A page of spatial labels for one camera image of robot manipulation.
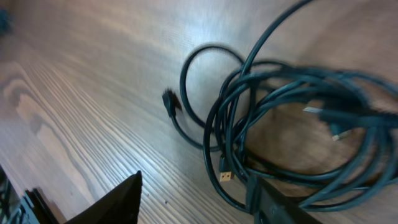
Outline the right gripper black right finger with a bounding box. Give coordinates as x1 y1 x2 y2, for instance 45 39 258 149
246 175 321 224

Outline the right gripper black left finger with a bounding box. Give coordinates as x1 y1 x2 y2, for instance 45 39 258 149
65 171 142 224

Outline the black usb cable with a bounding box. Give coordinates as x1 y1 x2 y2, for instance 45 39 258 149
161 0 398 215

